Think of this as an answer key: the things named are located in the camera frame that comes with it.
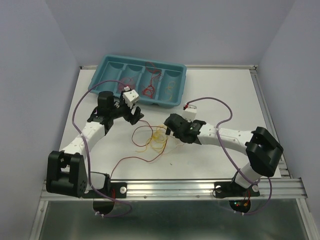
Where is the teal compartment tray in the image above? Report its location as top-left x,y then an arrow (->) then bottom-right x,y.
88,54 -> 187,108

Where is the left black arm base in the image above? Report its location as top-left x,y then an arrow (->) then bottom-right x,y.
82,171 -> 128,218

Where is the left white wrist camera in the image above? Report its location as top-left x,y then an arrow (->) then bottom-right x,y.
122,86 -> 140,109

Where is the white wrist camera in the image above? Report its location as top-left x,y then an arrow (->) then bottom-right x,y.
122,86 -> 140,109
181,104 -> 197,122

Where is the thin pink wire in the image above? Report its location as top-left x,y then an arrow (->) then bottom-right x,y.
117,76 -> 137,92

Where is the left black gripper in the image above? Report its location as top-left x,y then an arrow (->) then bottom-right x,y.
109,91 -> 144,125

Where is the thin yellow wire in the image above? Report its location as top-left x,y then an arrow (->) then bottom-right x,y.
162,80 -> 179,102

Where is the red yellow wire bundle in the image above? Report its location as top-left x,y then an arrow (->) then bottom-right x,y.
134,124 -> 186,156

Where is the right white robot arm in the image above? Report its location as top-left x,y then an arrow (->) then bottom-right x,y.
164,113 -> 284,195

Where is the dark red long wire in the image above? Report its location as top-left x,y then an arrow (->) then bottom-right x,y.
109,119 -> 168,181

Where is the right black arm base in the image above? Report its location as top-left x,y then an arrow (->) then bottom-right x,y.
212,181 -> 260,215

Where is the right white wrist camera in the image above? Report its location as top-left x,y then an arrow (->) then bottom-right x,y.
181,104 -> 197,122

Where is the bright red wire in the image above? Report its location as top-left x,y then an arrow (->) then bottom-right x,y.
140,60 -> 162,98

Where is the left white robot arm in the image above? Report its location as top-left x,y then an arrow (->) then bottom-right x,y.
46,87 -> 144,198

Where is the aluminium mounting rail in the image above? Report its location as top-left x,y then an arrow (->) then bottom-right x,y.
41,177 -> 308,201

